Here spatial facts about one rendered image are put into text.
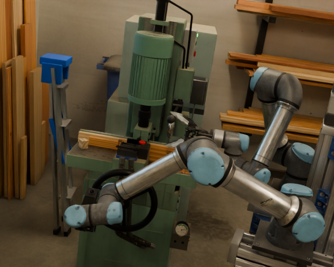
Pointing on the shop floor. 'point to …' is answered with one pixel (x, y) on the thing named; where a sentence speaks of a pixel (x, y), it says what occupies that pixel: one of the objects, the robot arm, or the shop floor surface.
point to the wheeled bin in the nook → (115, 66)
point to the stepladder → (59, 132)
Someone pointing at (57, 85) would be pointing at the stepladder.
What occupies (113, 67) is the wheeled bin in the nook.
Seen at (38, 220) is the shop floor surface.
